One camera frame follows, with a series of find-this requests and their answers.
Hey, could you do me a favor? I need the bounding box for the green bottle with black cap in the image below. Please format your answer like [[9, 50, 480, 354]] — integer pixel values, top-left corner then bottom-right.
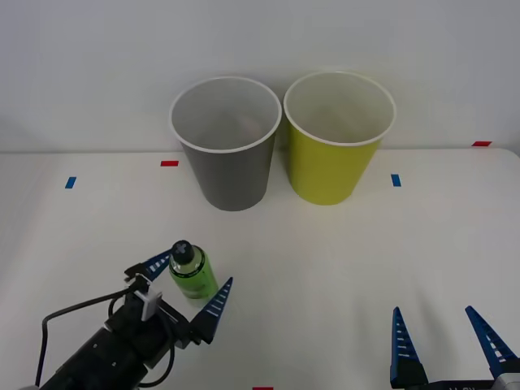
[[167, 239, 220, 301]]

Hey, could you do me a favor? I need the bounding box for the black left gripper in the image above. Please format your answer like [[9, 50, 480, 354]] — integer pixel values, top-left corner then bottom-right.
[[107, 249, 234, 369]]

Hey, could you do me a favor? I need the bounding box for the grey plastic waste bin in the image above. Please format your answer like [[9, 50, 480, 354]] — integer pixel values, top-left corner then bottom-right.
[[168, 76, 283, 212]]

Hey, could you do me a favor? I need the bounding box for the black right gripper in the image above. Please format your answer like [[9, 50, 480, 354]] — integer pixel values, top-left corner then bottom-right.
[[388, 305, 520, 390]]

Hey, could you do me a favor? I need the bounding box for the yellow-green plastic waste bin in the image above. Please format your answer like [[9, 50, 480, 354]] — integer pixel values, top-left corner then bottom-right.
[[283, 71, 397, 206]]

